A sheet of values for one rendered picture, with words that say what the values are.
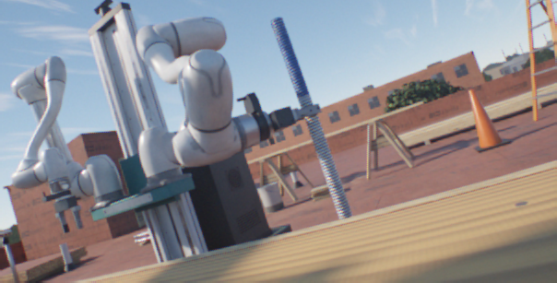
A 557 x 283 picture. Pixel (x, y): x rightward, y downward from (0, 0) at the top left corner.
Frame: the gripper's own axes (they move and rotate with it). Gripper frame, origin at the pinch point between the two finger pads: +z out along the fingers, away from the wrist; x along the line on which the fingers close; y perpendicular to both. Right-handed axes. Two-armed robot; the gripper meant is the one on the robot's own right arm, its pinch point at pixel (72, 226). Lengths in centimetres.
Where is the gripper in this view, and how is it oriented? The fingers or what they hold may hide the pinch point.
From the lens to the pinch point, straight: 196.8
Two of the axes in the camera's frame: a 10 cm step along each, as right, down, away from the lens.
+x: -7.8, 3.2, 5.4
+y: 5.3, -1.1, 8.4
